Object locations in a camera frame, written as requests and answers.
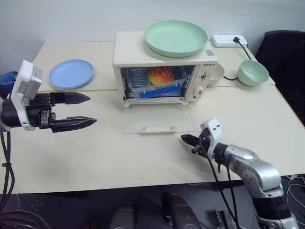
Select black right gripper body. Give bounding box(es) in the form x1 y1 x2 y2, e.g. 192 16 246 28
196 133 212 157

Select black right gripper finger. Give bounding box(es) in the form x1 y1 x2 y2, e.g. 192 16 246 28
188 142 201 155
180 134 199 146

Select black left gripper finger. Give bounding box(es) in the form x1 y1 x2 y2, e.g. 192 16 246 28
50 92 91 107
51 116 97 134

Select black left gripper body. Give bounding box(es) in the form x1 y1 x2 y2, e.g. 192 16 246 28
25 93 57 130

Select glass toaster oven door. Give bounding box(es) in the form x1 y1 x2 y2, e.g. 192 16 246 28
123 104 195 135

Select cream toaster oven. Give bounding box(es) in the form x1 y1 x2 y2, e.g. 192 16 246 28
112 31 219 108

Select blue plate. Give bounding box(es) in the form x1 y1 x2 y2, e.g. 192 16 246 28
48 59 94 90

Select blue object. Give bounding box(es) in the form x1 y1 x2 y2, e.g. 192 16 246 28
0 71 19 87

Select dark brown rounded shape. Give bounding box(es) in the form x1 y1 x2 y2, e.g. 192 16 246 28
161 192 201 229

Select cream bowl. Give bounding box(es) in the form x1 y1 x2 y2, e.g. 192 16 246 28
208 64 226 87

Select toy hamburger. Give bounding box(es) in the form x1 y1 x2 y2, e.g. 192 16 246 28
147 66 175 87

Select green bowl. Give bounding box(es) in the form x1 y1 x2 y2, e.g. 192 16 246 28
237 59 270 87

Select grey rounded shape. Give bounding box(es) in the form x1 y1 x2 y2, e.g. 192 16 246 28
111 202 138 229

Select large green plate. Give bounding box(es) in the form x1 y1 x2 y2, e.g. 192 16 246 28
143 20 209 58

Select white power strip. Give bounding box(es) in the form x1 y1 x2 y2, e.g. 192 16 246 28
212 34 249 49

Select black chair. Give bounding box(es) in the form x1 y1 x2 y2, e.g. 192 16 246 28
254 30 305 126

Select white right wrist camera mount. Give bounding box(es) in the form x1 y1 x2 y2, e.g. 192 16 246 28
199 117 225 158

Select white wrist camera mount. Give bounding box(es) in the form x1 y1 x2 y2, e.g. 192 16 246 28
10 59 44 132
199 117 225 158

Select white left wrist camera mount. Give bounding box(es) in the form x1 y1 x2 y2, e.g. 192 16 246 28
10 59 44 132

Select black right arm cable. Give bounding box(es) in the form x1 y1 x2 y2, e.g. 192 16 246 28
199 135 242 229

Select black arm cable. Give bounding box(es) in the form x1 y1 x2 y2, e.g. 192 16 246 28
0 130 16 215
199 135 242 229

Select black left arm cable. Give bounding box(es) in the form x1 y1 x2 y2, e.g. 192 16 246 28
0 130 16 215

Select black power cord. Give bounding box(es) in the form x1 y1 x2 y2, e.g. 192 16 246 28
223 42 254 81

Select white floor cables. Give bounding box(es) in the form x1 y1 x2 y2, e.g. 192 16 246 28
285 175 305 208

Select dark floor cable bundle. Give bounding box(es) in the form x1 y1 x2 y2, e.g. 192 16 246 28
0 209 51 229

